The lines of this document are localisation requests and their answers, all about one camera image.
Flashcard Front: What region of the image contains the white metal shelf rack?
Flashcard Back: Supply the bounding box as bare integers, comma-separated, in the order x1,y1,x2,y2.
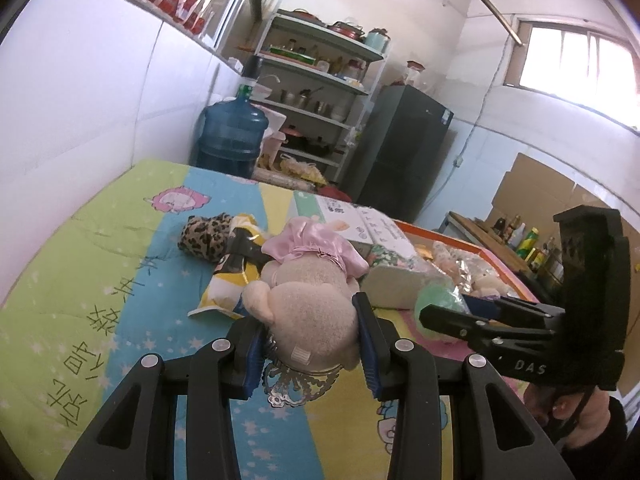
250,7,391,186

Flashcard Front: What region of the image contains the colourful cartoon printed mat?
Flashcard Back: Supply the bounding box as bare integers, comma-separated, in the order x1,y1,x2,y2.
0,157,566,480

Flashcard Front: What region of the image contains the yellow plastic bag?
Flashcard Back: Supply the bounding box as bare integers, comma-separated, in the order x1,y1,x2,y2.
280,155,326,184

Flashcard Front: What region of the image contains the blue water jug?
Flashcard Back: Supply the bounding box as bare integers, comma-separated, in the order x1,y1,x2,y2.
195,85,268,178

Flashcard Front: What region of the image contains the green sponge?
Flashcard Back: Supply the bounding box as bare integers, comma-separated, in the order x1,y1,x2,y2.
414,282,468,343

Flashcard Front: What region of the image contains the cardboard sheet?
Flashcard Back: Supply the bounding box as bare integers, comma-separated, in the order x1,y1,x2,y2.
487,152,640,261

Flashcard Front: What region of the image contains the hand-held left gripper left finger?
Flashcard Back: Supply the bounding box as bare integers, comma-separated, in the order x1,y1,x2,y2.
55,317,263,480

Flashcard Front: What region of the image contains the beige plush toy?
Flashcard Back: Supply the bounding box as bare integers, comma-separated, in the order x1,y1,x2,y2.
242,217,371,373

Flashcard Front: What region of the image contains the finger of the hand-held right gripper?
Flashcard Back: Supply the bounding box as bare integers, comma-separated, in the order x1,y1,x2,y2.
457,294,566,318
419,304,557,361

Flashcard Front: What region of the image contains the metal curtain rod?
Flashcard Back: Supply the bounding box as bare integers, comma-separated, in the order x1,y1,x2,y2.
440,0,523,46

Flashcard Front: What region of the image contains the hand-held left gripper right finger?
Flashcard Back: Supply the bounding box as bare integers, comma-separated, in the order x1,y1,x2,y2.
351,292,576,480

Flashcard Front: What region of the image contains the teal canister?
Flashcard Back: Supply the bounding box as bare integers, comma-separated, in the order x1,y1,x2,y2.
365,27,392,54

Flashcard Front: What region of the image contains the yellow snack packet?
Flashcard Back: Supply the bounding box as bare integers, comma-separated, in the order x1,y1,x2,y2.
187,212,273,321

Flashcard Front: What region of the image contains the outer window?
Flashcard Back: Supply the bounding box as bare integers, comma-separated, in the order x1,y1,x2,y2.
502,17,640,133

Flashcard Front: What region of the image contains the green white tissue box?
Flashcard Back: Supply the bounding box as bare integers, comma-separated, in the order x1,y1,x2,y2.
289,190,363,241

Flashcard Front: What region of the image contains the black water pump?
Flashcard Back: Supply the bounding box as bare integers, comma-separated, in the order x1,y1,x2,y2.
242,55,264,96

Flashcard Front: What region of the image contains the floral tissue pack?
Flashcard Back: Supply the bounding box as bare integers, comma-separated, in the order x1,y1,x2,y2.
350,207,418,269

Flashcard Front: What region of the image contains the silver lace ornament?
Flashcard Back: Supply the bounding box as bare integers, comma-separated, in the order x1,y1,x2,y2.
261,332,346,408

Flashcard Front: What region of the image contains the yellow green bottle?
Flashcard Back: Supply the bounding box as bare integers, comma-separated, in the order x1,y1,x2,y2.
517,227,541,257

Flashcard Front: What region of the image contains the clear plastic bag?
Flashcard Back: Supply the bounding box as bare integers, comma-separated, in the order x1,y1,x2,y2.
430,240,512,301

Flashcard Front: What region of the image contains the red pot with lid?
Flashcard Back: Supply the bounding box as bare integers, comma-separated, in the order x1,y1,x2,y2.
327,20,365,41

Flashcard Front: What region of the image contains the person's right hand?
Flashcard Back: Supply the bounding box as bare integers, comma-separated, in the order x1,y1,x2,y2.
522,385,608,453

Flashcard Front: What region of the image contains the dark grey fridge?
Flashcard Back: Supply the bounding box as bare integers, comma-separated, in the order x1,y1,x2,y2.
345,84,455,223

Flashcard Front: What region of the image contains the leopard print cloth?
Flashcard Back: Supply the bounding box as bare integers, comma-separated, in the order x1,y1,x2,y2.
179,212,236,263

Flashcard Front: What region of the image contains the person's right forearm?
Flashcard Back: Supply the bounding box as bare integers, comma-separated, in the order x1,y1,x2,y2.
560,395,632,480

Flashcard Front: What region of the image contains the wall cable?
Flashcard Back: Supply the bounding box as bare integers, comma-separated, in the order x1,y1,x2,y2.
415,57,507,221

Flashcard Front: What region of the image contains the orange tray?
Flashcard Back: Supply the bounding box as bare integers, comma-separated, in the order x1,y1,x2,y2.
392,219,543,306

